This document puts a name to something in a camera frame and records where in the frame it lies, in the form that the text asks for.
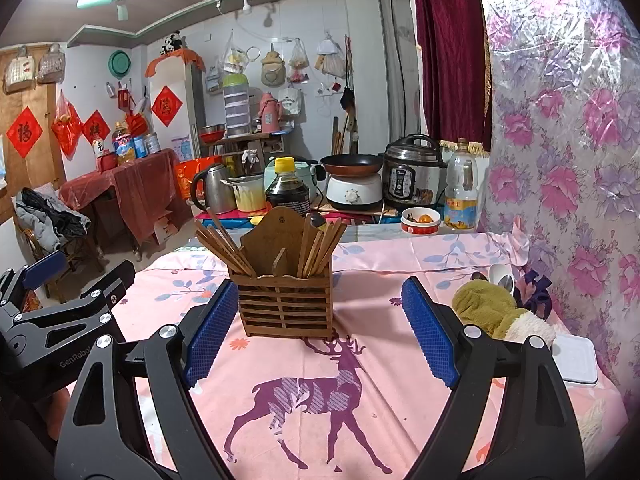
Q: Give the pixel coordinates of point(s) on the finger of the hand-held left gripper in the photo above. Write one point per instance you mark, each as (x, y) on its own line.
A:
(102, 285)
(45, 267)

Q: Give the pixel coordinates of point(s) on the white electric cooker base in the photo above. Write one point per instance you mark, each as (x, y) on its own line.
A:
(352, 192)

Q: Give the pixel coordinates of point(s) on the yellow lidded pot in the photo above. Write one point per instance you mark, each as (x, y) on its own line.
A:
(247, 197)

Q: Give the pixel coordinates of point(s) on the clear cooking oil bottle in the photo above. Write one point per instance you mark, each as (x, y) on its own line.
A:
(460, 195)

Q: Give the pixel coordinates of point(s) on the white light bulb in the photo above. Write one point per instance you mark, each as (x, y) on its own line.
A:
(246, 6)

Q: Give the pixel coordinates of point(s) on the yellow white rolled towel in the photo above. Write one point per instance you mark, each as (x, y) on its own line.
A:
(485, 305)

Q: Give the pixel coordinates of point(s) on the dark sauce bottle yellow cap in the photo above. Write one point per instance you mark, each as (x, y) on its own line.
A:
(287, 192)

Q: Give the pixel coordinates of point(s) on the clear beaded handbag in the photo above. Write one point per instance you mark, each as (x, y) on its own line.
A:
(50, 65)

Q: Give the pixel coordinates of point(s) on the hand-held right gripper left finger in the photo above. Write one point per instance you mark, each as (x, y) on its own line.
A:
(212, 330)

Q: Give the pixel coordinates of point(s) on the silver black pressure cooker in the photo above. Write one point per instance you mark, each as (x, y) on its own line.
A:
(412, 180)

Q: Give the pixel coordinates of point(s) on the pink deer printed bed sheet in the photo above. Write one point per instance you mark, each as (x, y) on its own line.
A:
(380, 270)

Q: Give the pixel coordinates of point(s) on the red diamond paper on door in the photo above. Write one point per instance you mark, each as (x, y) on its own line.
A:
(24, 132)

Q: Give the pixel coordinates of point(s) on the stainless steel electric kettle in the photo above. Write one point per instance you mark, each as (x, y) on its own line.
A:
(217, 190)

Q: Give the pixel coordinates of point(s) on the white power strip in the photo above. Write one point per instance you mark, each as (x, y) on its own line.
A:
(325, 91)

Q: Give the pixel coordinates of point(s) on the table with red cloth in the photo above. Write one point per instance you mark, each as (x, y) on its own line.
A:
(130, 190)

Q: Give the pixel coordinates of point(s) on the light green rice cooker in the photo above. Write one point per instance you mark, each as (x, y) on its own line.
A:
(312, 180)

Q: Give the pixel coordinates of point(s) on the red plastic bag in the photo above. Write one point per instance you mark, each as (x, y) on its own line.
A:
(67, 127)

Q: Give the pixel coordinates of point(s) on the white lidded plastic container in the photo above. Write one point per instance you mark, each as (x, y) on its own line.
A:
(575, 360)

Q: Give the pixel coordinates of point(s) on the green plastic basin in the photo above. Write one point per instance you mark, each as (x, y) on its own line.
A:
(120, 64)

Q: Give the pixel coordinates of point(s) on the white ceramic spoon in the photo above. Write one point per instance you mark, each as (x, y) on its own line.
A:
(500, 274)

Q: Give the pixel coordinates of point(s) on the red metal basin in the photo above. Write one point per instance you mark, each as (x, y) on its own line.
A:
(212, 134)

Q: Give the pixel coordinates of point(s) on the orange cloth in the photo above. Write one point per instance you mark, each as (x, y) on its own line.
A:
(175, 57)

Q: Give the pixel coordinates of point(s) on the blue tin can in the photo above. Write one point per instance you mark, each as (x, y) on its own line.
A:
(141, 146)

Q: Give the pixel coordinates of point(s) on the white refrigerator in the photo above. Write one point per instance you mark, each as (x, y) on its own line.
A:
(192, 110)

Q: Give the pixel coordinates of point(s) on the slatted wooden chopstick holder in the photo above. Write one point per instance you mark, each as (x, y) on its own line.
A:
(280, 310)

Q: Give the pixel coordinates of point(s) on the wooden chair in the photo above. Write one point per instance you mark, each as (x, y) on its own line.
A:
(75, 255)

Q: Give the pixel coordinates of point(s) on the small red diamond paper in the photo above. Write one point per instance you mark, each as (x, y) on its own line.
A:
(96, 128)

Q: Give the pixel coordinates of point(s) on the dark red curtain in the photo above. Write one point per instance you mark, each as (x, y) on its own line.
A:
(450, 60)

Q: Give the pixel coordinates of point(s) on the white printed bag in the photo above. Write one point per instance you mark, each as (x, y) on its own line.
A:
(290, 105)

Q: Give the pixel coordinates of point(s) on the white tin can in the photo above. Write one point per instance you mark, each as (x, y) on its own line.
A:
(154, 142)

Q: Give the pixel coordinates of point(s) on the pink thermos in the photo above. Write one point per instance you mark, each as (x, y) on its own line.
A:
(268, 112)

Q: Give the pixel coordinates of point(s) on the yellow plastic ladle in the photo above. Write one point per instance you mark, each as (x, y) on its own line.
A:
(256, 220)

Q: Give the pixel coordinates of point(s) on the wooden shelf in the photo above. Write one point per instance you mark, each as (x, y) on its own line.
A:
(260, 141)

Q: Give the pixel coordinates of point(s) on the set of wooden chopsticks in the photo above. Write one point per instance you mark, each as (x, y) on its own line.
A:
(225, 254)

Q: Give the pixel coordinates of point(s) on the grey black jacket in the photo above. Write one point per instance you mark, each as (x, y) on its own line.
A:
(47, 220)

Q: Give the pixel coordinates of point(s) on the brown wooden door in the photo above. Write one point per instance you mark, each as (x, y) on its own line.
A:
(30, 185)

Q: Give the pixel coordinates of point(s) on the beige printed handbag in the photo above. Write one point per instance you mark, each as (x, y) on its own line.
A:
(20, 72)

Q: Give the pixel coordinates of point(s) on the grey tiered container green lid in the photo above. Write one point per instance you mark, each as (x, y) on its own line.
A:
(236, 110)

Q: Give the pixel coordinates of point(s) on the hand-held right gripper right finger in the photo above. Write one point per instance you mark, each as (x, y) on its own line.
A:
(430, 330)

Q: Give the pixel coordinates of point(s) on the panda plush toy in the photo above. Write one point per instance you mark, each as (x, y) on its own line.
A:
(171, 44)

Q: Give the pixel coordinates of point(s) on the cardboard box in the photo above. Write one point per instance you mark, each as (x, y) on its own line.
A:
(166, 230)

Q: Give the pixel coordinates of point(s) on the red white bowl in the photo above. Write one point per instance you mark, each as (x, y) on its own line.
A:
(420, 225)

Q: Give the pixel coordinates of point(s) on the blue plastic tray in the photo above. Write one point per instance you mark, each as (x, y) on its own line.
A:
(232, 222)

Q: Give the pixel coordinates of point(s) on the yellow oil bottle blue label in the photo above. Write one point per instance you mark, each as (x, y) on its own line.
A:
(123, 147)

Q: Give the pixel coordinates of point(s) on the brown frying pan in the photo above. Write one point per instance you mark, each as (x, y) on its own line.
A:
(350, 162)

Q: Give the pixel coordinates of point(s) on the hanging clear plastic bag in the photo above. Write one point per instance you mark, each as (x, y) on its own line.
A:
(331, 62)
(299, 65)
(234, 62)

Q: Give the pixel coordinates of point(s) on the red diamond paper on refrigerator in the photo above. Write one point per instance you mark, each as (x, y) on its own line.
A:
(166, 106)

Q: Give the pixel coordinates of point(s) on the floral plastic sheet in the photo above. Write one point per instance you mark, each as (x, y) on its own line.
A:
(565, 135)

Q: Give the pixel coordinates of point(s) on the red gift box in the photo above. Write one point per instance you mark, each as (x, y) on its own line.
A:
(186, 177)

